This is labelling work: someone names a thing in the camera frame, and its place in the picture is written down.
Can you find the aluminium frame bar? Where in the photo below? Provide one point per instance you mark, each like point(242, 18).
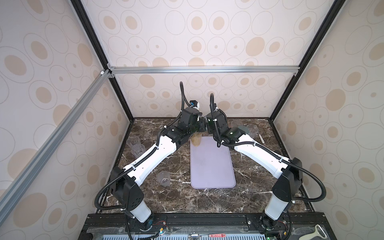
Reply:
point(20, 185)
point(202, 70)

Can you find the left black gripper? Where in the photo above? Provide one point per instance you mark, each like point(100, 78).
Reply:
point(202, 124)

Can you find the aluminium frame bar left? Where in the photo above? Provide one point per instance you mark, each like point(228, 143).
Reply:
point(20, 185)

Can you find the lavender plastic tray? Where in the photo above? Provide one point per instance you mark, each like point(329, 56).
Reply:
point(211, 167)

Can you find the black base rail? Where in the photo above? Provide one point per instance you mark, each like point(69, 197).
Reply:
point(191, 226)

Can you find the clear tumbler left front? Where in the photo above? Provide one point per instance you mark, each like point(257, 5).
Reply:
point(138, 150)

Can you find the teal dimpled plastic cup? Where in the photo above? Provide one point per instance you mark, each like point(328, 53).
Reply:
point(244, 129)

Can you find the aluminium frame bar back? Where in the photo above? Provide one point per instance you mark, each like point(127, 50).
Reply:
point(202, 70)

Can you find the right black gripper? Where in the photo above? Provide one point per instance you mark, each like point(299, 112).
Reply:
point(208, 129)

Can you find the clear lying cup front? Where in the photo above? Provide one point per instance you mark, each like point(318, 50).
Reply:
point(164, 178)

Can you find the amber plastic cup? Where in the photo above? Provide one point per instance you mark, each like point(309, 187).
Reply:
point(196, 139)

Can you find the white peeler tool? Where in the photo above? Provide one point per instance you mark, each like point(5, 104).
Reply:
point(318, 232)

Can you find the clear tumbler left back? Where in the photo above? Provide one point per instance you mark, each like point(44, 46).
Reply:
point(132, 141)

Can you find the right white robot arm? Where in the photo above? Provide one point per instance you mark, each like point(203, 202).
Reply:
point(288, 172)

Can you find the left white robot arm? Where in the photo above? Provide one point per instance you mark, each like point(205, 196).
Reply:
point(123, 192)

